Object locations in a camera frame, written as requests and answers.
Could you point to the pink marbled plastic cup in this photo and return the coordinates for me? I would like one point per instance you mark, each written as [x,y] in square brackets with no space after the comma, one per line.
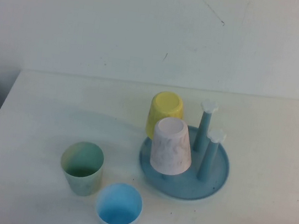
[170,151]

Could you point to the yellow plastic cup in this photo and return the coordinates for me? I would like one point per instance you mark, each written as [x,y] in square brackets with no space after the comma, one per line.
[164,105]

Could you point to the blue cup stand with pegs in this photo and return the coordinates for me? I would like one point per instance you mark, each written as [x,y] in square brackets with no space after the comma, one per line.
[183,187]

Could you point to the green marbled plastic cup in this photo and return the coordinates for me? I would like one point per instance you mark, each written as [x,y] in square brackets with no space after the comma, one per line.
[80,186]

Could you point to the blue plastic cup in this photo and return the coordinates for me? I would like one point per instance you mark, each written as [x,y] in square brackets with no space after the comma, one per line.
[116,216]

